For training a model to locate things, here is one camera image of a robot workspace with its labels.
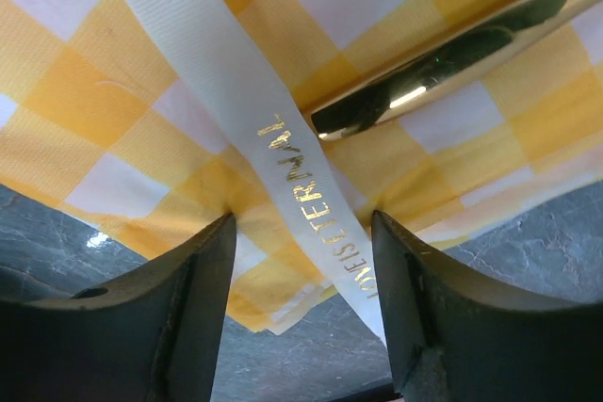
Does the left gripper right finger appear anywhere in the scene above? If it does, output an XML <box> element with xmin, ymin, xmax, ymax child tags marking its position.
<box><xmin>372</xmin><ymin>211</ymin><xmax>602</xmax><ymax>401</ymax></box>

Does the cream ribbon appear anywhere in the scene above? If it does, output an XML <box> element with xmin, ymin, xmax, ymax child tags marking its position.
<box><xmin>125</xmin><ymin>0</ymin><xmax>384</xmax><ymax>337</ymax></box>

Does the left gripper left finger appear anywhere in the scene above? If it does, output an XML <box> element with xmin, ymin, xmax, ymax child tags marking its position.
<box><xmin>1</xmin><ymin>215</ymin><xmax>236</xmax><ymax>401</ymax></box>

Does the orange white checkered cloth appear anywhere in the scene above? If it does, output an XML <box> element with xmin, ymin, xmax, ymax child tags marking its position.
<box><xmin>1</xmin><ymin>0</ymin><xmax>602</xmax><ymax>333</ymax></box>

